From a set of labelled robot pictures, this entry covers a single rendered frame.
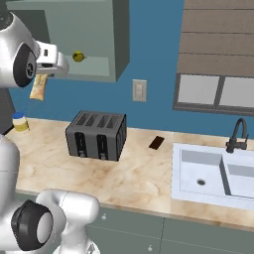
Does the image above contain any black four-slot toaster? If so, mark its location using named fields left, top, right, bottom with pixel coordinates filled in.
left=64, top=109, right=128, bottom=163

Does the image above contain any jar with blue lid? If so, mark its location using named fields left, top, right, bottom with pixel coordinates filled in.
left=12, top=111, right=31, bottom=135

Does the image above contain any grey-green wall cabinet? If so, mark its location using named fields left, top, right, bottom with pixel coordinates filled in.
left=5, top=0, right=131, bottom=83

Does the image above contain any dark grey tall panel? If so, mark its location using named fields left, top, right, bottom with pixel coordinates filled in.
left=0, top=86, right=17, bottom=136

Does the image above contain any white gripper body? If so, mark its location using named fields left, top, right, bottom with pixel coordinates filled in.
left=35, top=49, right=70, bottom=79

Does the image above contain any yellow round fruit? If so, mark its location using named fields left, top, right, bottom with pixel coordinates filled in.
left=71, top=50, right=88, bottom=64

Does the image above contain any black tap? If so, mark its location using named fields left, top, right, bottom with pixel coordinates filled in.
left=225, top=117, right=250, bottom=154

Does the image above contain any grey framed window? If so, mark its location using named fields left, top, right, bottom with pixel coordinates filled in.
left=172, top=72, right=254, bottom=117

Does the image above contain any dark brown bar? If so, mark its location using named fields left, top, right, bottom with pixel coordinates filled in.
left=148, top=135, right=166, bottom=151

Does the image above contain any grey-green cupboard door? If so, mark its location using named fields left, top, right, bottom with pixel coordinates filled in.
left=84, top=225, right=164, bottom=254

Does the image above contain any grey-green drawer front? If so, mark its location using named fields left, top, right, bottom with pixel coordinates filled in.
left=161, top=216, right=254, bottom=254
left=86, top=205, right=166, bottom=240

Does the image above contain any brown window blind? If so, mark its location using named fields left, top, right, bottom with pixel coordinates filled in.
left=176, top=0, right=254, bottom=79

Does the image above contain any white double sink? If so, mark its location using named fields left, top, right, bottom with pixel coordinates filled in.
left=171, top=142, right=254, bottom=211

